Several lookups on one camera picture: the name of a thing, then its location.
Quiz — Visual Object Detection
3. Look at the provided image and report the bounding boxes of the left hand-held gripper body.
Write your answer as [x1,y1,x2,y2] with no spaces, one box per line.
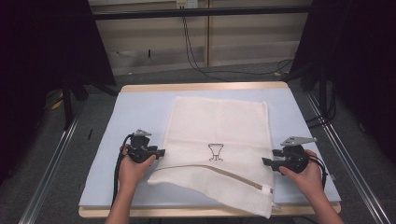
[126,129,159,164]

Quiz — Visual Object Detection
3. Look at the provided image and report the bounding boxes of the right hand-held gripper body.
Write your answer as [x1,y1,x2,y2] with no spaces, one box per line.
[279,135,318,174]

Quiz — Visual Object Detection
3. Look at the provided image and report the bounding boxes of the white mesh laundry bag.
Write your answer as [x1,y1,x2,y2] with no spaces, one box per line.
[147,95,276,219]

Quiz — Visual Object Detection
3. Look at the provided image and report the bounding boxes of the person's left hand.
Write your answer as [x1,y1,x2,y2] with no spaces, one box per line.
[118,144,157,191]

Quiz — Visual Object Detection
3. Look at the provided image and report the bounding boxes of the person's right hand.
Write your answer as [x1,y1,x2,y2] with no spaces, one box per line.
[278,149,325,197]

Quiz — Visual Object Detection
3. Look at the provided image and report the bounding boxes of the light blue mat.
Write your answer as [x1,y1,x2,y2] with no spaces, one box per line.
[78,87,342,209]

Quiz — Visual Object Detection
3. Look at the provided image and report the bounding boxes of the light wooden table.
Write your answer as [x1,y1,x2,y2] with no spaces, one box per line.
[78,81,342,218]

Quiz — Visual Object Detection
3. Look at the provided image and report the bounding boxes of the black metal stand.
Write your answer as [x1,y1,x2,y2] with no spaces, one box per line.
[60,76,91,131]

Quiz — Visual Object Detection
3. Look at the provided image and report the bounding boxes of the yellow tape strip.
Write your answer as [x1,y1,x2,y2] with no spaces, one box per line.
[50,92,64,111]

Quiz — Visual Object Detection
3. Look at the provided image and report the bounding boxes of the black curtain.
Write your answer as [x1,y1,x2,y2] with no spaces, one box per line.
[0,0,117,186]
[288,0,396,164]

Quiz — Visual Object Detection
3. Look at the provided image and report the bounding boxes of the black horizontal metal bar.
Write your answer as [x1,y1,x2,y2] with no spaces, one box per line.
[92,5,313,21]

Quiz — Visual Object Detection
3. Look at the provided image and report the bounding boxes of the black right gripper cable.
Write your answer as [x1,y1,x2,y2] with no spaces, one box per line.
[307,154,329,191]

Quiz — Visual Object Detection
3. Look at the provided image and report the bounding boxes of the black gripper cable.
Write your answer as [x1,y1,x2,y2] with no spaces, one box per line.
[307,154,329,191]
[110,133,134,208]

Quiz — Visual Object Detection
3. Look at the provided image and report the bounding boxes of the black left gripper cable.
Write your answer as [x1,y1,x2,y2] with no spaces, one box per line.
[110,133,134,208]

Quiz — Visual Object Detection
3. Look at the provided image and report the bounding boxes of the silver metal floor rail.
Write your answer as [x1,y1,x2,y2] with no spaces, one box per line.
[305,91,391,224]
[18,101,86,224]

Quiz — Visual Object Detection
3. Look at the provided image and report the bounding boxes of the black floor cables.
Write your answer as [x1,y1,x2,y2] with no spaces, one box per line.
[305,83,337,129]

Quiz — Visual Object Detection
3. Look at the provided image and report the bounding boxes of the black hanging wall cables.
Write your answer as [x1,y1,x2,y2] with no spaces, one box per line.
[181,15,294,82]

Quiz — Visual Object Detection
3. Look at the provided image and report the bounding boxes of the white wall outlet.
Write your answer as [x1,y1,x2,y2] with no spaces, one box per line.
[176,0,200,9]

